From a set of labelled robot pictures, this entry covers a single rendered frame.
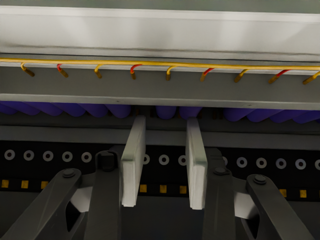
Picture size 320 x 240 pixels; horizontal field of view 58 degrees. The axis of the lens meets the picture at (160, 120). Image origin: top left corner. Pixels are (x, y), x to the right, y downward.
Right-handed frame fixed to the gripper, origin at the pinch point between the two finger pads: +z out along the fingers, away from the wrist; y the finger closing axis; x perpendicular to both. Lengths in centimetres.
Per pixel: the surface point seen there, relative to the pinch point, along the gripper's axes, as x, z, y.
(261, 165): -6.2, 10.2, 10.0
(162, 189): -8.5, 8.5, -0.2
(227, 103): 3.5, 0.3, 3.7
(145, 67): 5.6, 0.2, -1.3
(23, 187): -8.6, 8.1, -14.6
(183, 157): -5.7, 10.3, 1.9
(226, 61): 6.0, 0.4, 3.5
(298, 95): 4.2, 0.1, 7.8
